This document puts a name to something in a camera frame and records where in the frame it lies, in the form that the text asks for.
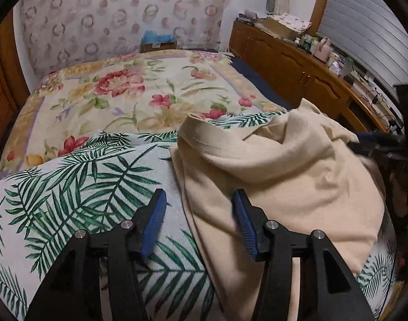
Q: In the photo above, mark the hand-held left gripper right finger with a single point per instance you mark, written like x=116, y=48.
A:
x=245, y=227

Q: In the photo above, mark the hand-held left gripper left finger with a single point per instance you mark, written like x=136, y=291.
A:
x=153, y=227

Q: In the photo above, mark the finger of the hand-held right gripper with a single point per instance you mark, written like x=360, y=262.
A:
x=377, y=149
x=367, y=137

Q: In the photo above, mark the beige printed t-shirt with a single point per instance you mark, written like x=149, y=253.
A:
x=274, y=174

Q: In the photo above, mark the person's right hand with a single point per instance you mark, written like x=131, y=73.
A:
x=400, y=197

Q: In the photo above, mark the tissue pack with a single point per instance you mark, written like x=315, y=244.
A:
x=336, y=66

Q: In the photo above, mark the green leaf print blanket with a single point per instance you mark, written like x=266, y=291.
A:
x=73, y=190

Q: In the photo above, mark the pink jug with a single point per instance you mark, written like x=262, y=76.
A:
x=321, y=49

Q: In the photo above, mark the wooden sideboard cabinet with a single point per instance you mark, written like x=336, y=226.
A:
x=290, y=63

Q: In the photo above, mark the grey window blind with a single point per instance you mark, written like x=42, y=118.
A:
x=364, y=23

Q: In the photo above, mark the dark blue bedsheet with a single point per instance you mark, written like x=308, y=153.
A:
x=257, y=80

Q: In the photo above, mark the cardboard box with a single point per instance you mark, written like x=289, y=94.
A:
x=277, y=28

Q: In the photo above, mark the small grey fan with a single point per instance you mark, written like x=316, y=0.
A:
x=271, y=5

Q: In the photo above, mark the box with blue cloth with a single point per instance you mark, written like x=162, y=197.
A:
x=158, y=41

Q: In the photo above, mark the wooden louvered wardrobe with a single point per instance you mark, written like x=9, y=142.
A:
x=3, y=90

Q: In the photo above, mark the circle print curtain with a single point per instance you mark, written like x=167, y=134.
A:
x=107, y=16

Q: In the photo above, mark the wooden window frame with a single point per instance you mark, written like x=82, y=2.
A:
x=322, y=0

